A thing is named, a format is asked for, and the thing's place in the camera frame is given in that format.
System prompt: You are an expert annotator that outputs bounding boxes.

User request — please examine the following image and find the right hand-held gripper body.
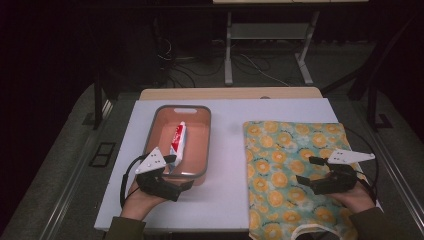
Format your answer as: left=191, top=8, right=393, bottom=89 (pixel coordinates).
left=310, top=149, right=376, bottom=196

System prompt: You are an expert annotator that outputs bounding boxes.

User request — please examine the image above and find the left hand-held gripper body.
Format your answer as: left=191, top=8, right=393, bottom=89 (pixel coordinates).
left=134, top=146, right=184, bottom=202

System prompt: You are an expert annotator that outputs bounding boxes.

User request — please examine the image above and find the orange print cloth bag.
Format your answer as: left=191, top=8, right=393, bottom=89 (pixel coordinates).
left=242, top=120, right=368, bottom=240

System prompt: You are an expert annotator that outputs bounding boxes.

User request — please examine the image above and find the orange plastic bin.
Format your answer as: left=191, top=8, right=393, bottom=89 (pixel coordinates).
left=142, top=104, right=212, bottom=187

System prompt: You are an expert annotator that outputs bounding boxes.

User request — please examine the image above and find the person's right hand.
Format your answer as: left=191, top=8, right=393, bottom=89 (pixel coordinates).
left=327, top=181, right=377, bottom=215

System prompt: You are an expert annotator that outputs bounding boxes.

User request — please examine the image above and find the person's left hand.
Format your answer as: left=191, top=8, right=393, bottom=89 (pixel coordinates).
left=120, top=181, right=168, bottom=222

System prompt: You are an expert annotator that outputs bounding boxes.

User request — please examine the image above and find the white board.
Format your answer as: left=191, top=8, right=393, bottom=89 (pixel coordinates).
left=94, top=97, right=384, bottom=232

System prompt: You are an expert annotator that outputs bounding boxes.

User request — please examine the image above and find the black metal stand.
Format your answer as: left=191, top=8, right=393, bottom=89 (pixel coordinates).
left=320, top=13, right=424, bottom=132
left=92, top=75, right=115, bottom=131

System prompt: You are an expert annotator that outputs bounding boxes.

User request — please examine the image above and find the wooden table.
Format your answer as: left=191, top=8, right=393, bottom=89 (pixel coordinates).
left=138, top=86, right=324, bottom=101

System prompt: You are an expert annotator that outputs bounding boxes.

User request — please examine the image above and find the grey metal stand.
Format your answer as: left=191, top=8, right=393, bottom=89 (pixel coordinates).
left=223, top=11, right=321, bottom=87

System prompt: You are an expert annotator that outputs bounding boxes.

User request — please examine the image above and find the right hand-held gripper cable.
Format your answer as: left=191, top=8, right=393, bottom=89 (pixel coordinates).
left=342, top=127, right=381, bottom=203

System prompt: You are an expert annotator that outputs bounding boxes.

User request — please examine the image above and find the black floor socket frame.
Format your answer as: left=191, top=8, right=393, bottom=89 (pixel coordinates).
left=88, top=141, right=117, bottom=168

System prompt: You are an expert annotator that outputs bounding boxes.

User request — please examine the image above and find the aluminium floor rail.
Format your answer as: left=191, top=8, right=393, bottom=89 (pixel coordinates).
left=39, top=99, right=115, bottom=240
left=362, top=122, right=424, bottom=228

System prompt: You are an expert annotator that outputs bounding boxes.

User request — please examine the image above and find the bundle of floor cables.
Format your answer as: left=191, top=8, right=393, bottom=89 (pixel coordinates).
left=154, top=16, right=292, bottom=89

